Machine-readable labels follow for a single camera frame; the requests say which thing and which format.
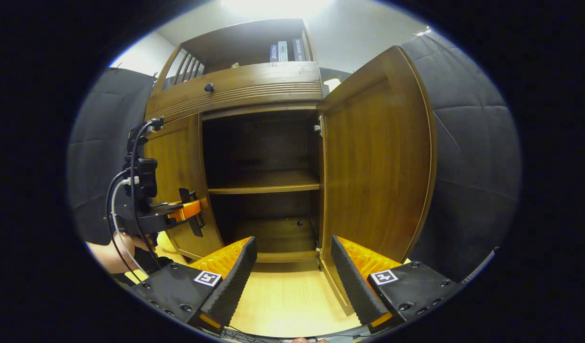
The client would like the cream round object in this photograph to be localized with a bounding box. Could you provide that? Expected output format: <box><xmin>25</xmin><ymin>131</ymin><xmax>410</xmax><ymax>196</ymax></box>
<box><xmin>156</xmin><ymin>231</ymin><xmax>178</xmax><ymax>253</ymax></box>

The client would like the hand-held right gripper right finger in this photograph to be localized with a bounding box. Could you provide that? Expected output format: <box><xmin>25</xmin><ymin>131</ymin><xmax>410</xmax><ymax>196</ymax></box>
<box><xmin>330</xmin><ymin>235</ymin><xmax>463</xmax><ymax>334</ymax></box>

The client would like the black backdrop cloth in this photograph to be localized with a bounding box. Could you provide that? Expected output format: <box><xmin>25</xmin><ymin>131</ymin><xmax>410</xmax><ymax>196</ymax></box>
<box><xmin>67</xmin><ymin>29</ymin><xmax>522</xmax><ymax>282</ymax></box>

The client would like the white cable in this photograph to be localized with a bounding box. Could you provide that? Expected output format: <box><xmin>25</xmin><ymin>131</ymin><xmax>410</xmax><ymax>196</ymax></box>
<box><xmin>111</xmin><ymin>177</ymin><xmax>147</xmax><ymax>277</ymax></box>

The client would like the wooden inner cabinet shelf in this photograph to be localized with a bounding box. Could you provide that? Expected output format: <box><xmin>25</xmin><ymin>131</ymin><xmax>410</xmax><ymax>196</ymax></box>
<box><xmin>207</xmin><ymin>170</ymin><xmax>320</xmax><ymax>194</ymax></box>

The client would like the black ribbed chair back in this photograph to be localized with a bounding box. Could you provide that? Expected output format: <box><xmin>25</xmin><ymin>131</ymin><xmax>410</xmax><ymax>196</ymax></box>
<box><xmin>457</xmin><ymin>247</ymin><xmax>500</xmax><ymax>286</ymax></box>

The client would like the black cable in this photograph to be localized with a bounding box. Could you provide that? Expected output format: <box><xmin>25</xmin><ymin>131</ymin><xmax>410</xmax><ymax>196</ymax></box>
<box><xmin>105</xmin><ymin>121</ymin><xmax>159</xmax><ymax>282</ymax></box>

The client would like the black door handle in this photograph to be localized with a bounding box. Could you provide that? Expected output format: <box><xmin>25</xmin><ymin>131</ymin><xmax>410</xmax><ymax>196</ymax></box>
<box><xmin>179</xmin><ymin>188</ymin><xmax>205</xmax><ymax>237</ymax></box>

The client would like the wooden double-door shoe cabinet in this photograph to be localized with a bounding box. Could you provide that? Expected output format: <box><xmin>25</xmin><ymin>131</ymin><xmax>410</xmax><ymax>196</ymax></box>
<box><xmin>144</xmin><ymin>18</ymin><xmax>437</xmax><ymax>315</ymax></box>

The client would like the wooden cabinet door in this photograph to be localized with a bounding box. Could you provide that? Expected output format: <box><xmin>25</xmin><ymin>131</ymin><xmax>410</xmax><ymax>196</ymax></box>
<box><xmin>317</xmin><ymin>45</ymin><xmax>437</xmax><ymax>315</ymax></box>
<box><xmin>144</xmin><ymin>113</ymin><xmax>225</xmax><ymax>260</ymax></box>

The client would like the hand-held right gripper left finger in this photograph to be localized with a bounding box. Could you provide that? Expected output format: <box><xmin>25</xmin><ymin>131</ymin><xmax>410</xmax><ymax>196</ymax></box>
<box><xmin>133</xmin><ymin>237</ymin><xmax>257</xmax><ymax>334</ymax></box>

